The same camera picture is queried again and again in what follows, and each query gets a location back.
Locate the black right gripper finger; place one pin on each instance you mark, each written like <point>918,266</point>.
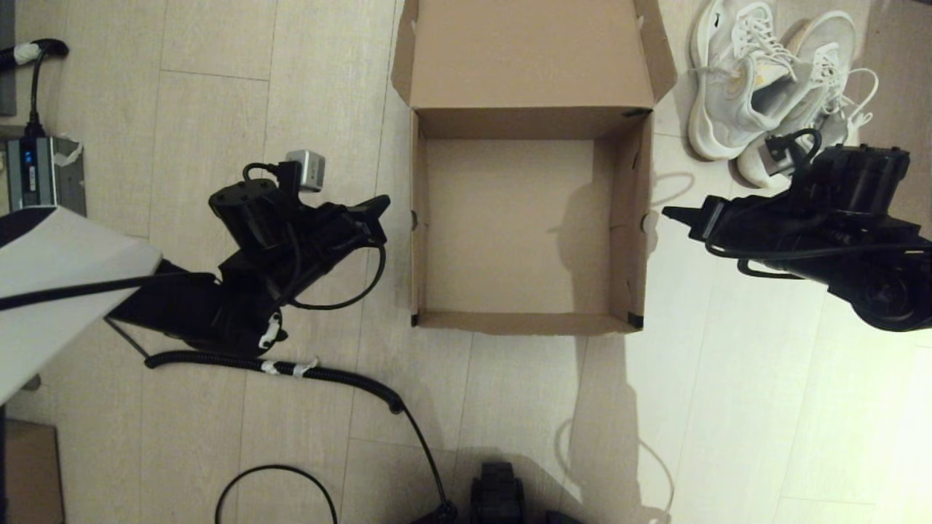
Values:
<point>706,209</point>
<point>706,229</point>

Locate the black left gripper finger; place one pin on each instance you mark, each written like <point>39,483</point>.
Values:
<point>373,231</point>
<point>368,209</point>

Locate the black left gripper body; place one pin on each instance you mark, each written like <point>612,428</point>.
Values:
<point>255,211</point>

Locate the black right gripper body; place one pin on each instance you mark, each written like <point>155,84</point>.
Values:
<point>859,182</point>

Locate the white lace-up sneaker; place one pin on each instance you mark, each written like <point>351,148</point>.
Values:
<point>728,109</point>
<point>834,40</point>

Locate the brown cardboard shoe box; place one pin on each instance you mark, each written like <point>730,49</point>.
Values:
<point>524,58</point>

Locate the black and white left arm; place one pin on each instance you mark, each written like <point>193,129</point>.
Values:
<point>65,291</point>

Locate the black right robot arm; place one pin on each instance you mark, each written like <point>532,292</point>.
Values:
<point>888,298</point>

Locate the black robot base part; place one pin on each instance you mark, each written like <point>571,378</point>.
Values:
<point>497,495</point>

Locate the white tape wrap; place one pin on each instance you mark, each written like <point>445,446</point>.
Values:
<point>271,367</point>

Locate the grey power supply unit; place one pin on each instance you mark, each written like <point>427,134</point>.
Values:
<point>44,175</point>

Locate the plain brown cardboard carton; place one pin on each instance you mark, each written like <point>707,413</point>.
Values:
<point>33,473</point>

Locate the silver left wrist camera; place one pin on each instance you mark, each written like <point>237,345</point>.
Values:
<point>306,171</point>

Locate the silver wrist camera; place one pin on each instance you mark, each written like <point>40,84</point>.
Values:
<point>306,171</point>
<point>778,154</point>

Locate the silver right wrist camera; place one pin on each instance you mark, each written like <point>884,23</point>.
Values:
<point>778,154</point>

